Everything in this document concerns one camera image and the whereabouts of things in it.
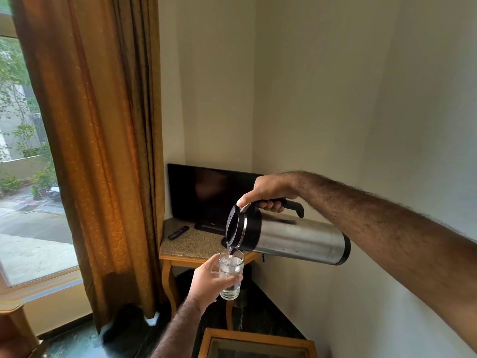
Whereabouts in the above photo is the person's right hand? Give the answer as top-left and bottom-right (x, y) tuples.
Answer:
(237, 174), (301, 214)

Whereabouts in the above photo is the person's left hand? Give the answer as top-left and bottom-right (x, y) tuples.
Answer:
(187, 253), (243, 312)

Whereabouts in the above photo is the clear drinking glass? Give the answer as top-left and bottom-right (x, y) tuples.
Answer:
(219, 248), (245, 301)

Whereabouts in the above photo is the steel thermos flask black lid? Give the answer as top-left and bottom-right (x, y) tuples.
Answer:
(222, 198), (351, 266)

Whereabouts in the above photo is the person's right forearm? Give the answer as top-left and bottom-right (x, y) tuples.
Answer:
(291, 171), (477, 353)

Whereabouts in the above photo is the person's left forearm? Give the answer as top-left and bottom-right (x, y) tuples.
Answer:
(151, 297), (206, 358)

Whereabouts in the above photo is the wooden corner table granite top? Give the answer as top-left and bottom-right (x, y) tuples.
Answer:
(159, 218), (263, 331)

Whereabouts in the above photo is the black flat screen television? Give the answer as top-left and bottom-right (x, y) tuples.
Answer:
(167, 163), (266, 236)

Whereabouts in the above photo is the glass top wooden table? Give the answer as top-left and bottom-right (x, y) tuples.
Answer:
(198, 328), (318, 358)

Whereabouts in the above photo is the golden brown curtain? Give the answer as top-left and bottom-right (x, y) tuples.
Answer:
(10, 0), (166, 332)

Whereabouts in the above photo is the wooden chair armrest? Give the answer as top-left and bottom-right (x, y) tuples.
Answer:
(0, 299), (41, 358)

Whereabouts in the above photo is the window with wooden frame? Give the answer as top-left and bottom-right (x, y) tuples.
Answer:
(0, 0), (83, 295)

